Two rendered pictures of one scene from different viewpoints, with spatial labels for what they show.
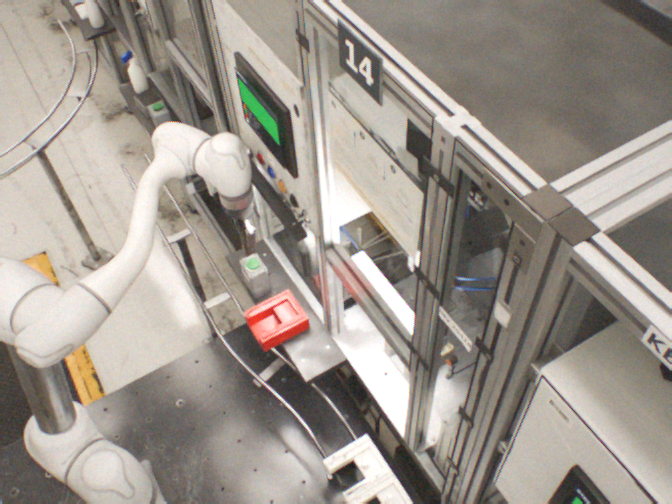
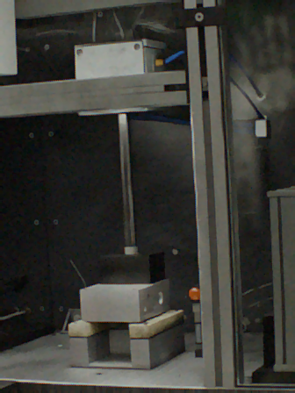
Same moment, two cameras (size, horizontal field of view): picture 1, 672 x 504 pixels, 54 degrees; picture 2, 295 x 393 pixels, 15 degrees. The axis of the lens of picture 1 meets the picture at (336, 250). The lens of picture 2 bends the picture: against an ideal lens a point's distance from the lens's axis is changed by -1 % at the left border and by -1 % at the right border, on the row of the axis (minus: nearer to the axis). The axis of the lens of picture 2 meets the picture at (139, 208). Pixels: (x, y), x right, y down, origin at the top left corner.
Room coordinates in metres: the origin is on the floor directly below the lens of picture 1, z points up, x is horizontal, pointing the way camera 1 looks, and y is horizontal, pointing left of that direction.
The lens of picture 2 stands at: (-0.42, 0.85, 1.23)
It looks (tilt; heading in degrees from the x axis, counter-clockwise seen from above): 3 degrees down; 321
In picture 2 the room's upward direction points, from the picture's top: 3 degrees counter-clockwise
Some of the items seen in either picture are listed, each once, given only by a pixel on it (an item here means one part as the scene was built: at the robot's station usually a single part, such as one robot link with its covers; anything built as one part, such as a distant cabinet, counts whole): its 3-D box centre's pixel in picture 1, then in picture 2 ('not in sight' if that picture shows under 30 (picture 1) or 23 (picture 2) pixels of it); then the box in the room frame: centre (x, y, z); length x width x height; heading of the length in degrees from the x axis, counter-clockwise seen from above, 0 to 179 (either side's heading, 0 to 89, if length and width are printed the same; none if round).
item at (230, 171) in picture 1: (225, 161); not in sight; (1.22, 0.27, 1.46); 0.13 x 0.11 x 0.16; 53
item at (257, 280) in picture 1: (258, 274); not in sight; (1.22, 0.25, 0.97); 0.08 x 0.08 x 0.12; 28
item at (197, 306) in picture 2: not in sight; (199, 322); (0.85, -0.30, 0.96); 0.03 x 0.03 x 0.12; 28
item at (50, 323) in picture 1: (56, 327); not in sight; (0.77, 0.61, 1.44); 0.18 x 0.14 x 0.13; 143
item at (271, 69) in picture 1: (308, 100); not in sight; (1.26, 0.04, 1.60); 0.42 x 0.29 x 0.46; 28
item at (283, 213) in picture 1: (269, 190); not in sight; (1.20, 0.17, 1.37); 0.36 x 0.04 x 0.04; 28
